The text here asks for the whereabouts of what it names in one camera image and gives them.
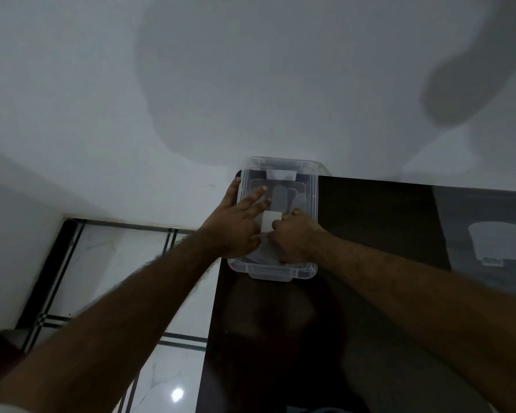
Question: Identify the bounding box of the translucent plastic glove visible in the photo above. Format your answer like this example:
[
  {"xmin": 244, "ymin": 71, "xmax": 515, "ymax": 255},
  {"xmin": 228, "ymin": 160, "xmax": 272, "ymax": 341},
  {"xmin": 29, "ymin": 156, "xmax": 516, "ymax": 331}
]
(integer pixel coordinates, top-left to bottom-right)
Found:
[{"xmin": 245, "ymin": 181, "xmax": 310, "ymax": 263}]

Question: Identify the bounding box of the person's left hand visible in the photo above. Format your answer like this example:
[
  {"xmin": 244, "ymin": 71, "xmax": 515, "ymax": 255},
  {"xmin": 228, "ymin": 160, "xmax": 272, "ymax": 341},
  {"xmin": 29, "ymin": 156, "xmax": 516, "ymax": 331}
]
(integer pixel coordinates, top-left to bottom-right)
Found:
[{"xmin": 197, "ymin": 177, "xmax": 272, "ymax": 259}]

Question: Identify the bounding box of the clear plastic box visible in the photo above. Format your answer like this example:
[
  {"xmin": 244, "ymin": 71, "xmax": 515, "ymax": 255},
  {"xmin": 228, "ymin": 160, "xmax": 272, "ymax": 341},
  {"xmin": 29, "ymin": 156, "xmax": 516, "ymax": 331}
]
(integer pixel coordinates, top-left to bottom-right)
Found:
[{"xmin": 226, "ymin": 157, "xmax": 332, "ymax": 282}]

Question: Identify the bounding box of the clear plastic zip bag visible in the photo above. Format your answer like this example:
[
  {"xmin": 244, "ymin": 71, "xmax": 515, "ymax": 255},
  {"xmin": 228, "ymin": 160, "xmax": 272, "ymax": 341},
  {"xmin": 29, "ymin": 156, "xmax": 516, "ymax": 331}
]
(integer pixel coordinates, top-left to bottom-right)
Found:
[{"xmin": 432, "ymin": 186, "xmax": 516, "ymax": 302}]

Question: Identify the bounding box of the white paper insert card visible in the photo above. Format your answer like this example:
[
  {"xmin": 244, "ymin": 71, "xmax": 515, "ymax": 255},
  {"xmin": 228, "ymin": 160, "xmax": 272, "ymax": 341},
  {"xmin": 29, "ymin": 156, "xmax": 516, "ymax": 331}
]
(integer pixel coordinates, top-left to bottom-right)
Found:
[{"xmin": 468, "ymin": 221, "xmax": 516, "ymax": 267}]

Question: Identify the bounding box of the person's left forearm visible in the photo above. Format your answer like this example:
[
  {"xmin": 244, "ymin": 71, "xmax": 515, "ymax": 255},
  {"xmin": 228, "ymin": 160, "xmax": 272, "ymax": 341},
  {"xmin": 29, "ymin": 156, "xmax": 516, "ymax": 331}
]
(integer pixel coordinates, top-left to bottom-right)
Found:
[{"xmin": 0, "ymin": 231, "xmax": 224, "ymax": 413}]

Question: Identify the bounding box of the person's right hand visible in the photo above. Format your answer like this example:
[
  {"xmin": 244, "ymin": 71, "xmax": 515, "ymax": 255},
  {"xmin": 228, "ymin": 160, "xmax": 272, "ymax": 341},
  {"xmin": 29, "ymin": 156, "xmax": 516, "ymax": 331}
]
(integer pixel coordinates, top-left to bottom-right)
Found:
[{"xmin": 267, "ymin": 208, "xmax": 327, "ymax": 265}]

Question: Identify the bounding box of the person's right forearm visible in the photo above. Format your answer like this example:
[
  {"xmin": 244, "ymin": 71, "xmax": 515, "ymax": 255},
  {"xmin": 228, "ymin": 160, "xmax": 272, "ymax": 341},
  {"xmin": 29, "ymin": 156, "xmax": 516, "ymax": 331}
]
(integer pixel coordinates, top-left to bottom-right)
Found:
[{"xmin": 314, "ymin": 232, "xmax": 516, "ymax": 413}]

